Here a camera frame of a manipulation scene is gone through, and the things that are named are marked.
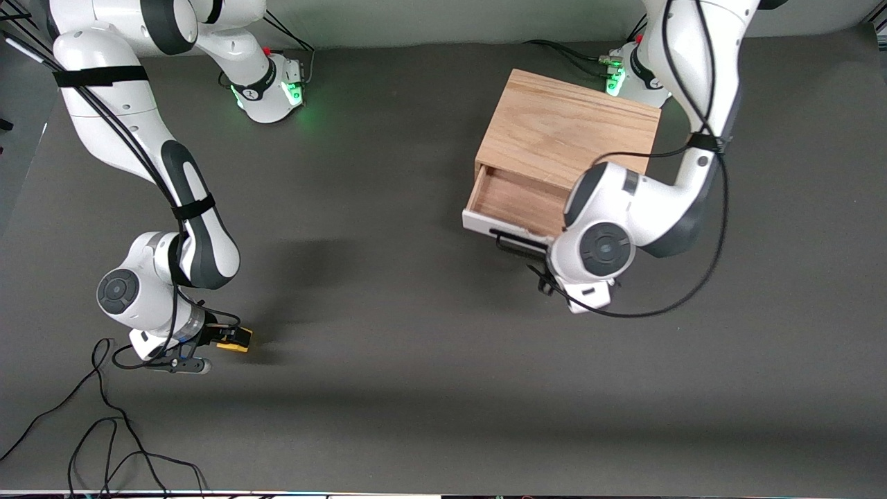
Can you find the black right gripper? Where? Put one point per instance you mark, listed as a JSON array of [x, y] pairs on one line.
[[210, 333]]

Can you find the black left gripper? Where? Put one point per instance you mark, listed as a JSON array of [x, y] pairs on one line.
[[545, 278]]

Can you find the yellow cube block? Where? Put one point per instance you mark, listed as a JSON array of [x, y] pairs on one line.
[[232, 347]]

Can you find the white-fronted wooden drawer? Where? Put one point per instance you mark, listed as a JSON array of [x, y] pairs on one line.
[[513, 197]]

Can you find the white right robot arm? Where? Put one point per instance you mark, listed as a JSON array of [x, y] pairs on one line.
[[111, 118]]

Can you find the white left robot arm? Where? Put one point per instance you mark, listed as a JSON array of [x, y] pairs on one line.
[[693, 55]]

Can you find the wooden drawer cabinet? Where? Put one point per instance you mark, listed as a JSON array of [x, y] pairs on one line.
[[554, 118]]

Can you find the dark grey table mat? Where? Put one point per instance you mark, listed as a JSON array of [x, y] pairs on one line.
[[416, 381]]

